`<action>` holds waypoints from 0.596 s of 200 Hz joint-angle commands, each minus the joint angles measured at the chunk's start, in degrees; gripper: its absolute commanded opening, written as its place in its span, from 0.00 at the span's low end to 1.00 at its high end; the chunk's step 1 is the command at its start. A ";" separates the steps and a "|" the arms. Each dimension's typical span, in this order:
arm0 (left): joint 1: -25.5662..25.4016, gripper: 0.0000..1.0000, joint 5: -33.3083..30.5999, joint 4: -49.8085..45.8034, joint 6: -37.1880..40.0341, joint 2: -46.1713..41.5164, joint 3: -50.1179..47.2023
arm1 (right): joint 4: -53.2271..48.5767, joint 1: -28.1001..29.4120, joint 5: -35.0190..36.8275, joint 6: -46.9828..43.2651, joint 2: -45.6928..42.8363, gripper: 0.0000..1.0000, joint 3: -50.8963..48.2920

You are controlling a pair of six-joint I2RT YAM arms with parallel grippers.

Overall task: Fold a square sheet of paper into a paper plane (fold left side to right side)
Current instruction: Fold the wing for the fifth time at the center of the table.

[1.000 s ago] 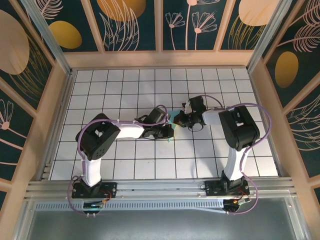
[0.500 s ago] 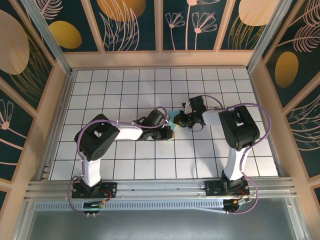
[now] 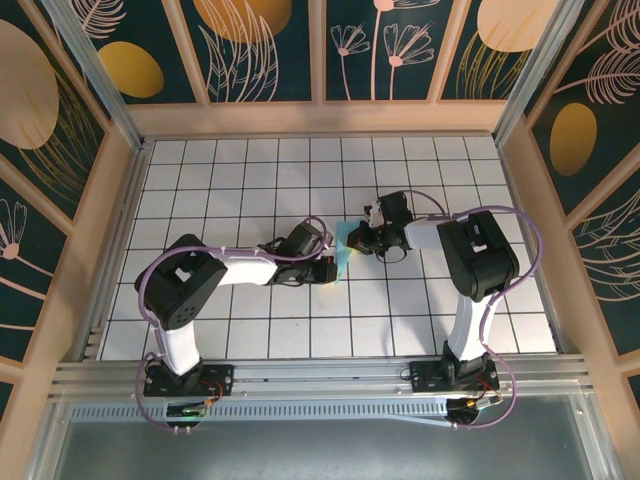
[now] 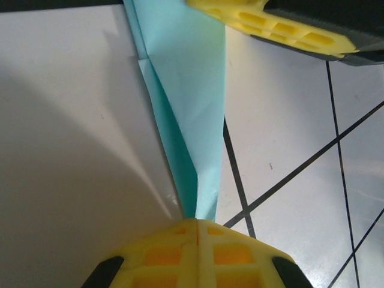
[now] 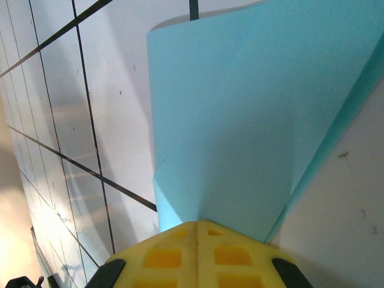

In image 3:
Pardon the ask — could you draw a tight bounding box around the aluminium corner post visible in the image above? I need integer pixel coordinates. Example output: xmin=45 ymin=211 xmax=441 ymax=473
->
xmin=492 ymin=0 xmax=574 ymax=146
xmin=41 ymin=0 xmax=149 ymax=154

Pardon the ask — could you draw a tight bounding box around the small controller board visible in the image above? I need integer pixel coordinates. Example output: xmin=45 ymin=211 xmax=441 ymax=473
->
xmin=446 ymin=394 xmax=503 ymax=427
xmin=164 ymin=399 xmax=210 ymax=420

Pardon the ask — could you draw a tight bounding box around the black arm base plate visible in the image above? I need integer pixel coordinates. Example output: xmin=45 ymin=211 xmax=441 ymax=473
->
xmin=143 ymin=363 xmax=236 ymax=398
xmin=408 ymin=359 xmax=500 ymax=394

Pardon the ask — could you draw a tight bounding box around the slotted grey cable duct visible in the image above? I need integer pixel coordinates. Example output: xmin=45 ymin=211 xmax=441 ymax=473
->
xmin=67 ymin=397 xmax=454 ymax=427

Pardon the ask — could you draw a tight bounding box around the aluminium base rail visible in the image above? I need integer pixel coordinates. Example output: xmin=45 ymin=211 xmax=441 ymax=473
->
xmin=49 ymin=352 xmax=594 ymax=401

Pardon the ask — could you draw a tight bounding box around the aluminium side rail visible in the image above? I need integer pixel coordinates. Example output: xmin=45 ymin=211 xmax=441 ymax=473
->
xmin=493 ymin=134 xmax=572 ymax=357
xmin=78 ymin=142 xmax=153 ymax=362

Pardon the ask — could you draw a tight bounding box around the light blue paper sheet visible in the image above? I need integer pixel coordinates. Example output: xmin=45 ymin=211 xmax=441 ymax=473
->
xmin=333 ymin=219 xmax=362 ymax=286

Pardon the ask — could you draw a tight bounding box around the grey metal panel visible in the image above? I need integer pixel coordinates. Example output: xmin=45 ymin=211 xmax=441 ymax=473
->
xmin=29 ymin=394 xmax=614 ymax=480

